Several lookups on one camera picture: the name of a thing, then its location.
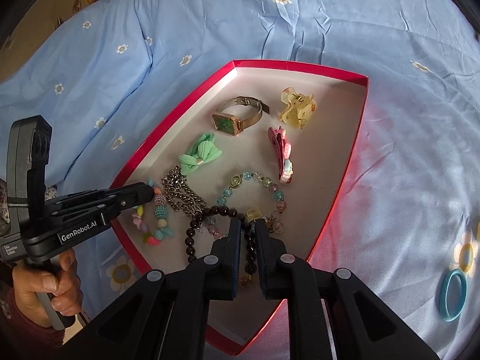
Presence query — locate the blue floral bed sheet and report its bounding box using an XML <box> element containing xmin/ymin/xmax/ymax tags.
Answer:
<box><xmin>0</xmin><ymin>0</ymin><xmax>480</xmax><ymax>360</ymax></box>

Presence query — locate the red cardboard box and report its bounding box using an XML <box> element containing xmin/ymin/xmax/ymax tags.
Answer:
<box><xmin>110</xmin><ymin>60</ymin><xmax>370</xmax><ymax>357</ymax></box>

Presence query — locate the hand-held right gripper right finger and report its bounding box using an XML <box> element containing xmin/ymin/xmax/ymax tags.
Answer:
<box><xmin>254</xmin><ymin>219</ymin><xmax>440</xmax><ymax>360</ymax></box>

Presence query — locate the yellow hair claw clip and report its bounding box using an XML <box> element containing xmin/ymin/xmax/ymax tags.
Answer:
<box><xmin>277</xmin><ymin>87</ymin><xmax>318</xmax><ymax>130</ymax></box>

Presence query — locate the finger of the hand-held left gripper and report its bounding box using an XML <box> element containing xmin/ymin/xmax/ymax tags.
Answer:
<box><xmin>108</xmin><ymin>182</ymin><xmax>155</xmax><ymax>212</ymax></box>

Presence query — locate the colourful candy bead bracelet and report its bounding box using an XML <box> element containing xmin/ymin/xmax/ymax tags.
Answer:
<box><xmin>132</xmin><ymin>180</ymin><xmax>175</xmax><ymax>248</ymax></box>

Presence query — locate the green fabric bow hair tie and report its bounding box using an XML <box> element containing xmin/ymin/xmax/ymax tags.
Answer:
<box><xmin>178</xmin><ymin>132</ymin><xmax>223</xmax><ymax>175</ymax></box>

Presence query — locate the person's left forearm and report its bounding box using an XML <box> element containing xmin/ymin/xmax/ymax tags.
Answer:
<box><xmin>0</xmin><ymin>289</ymin><xmax>61</xmax><ymax>360</ymax></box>

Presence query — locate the silver chain bracelet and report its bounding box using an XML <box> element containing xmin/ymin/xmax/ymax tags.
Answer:
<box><xmin>161</xmin><ymin>166</ymin><xmax>211</xmax><ymax>219</ymax></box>

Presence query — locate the gold square wristwatch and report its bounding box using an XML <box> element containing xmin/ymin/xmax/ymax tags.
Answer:
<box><xmin>211</xmin><ymin>96</ymin><xmax>271</xmax><ymax>137</ymax></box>

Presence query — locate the black bead bracelet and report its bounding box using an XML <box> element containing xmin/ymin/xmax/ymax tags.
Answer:
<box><xmin>185</xmin><ymin>205</ymin><xmax>264</xmax><ymax>294</ymax></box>

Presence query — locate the pastel glass bead bracelet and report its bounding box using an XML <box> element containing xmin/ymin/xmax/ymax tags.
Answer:
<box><xmin>195</xmin><ymin>171</ymin><xmax>288</xmax><ymax>239</ymax></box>

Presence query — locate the pink hair clip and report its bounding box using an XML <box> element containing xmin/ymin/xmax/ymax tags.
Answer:
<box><xmin>267</xmin><ymin>126</ymin><xmax>294</xmax><ymax>185</ymax></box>

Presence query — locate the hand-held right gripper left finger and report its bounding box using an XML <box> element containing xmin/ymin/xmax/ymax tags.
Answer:
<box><xmin>60</xmin><ymin>217</ymin><xmax>243</xmax><ymax>360</ymax></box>

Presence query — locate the person's left hand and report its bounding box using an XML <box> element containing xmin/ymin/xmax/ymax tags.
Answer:
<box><xmin>12</xmin><ymin>249</ymin><xmax>82</xmax><ymax>318</ymax></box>

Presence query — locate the person's floral clothing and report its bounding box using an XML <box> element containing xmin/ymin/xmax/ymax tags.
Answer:
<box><xmin>0</xmin><ymin>178</ymin><xmax>57</xmax><ymax>226</ymax></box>

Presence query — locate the blue plastic ring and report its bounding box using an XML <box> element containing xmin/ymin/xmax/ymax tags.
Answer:
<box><xmin>439</xmin><ymin>269</ymin><xmax>469</xmax><ymax>322</ymax></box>

